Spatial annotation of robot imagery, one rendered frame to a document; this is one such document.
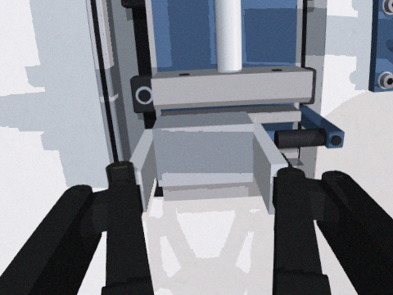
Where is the grey flat bar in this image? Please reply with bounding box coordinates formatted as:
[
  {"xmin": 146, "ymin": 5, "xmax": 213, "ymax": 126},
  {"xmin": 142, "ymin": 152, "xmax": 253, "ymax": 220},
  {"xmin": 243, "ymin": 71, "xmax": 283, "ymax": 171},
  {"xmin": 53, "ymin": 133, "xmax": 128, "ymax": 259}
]
[
  {"xmin": 278, "ymin": 147, "xmax": 299, "ymax": 159},
  {"xmin": 161, "ymin": 105, "xmax": 301, "ymax": 124}
]

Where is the grey rectangular block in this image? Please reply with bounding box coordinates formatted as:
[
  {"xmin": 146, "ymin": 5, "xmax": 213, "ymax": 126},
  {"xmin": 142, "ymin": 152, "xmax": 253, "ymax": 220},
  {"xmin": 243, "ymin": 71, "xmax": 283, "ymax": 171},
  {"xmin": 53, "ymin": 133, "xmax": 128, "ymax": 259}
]
[{"xmin": 152, "ymin": 111, "xmax": 254, "ymax": 187}]

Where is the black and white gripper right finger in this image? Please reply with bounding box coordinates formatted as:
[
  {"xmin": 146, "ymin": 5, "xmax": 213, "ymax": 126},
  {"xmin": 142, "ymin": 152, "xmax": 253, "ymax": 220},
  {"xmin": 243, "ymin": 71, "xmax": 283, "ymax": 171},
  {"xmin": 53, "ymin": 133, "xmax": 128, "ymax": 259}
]
[{"xmin": 253, "ymin": 123, "xmax": 393, "ymax": 295}]

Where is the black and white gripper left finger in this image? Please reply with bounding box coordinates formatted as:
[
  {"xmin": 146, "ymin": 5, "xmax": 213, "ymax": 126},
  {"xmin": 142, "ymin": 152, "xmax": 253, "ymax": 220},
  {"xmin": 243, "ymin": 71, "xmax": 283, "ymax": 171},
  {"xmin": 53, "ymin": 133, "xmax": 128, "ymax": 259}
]
[{"xmin": 0, "ymin": 129, "xmax": 158, "ymax": 295}]

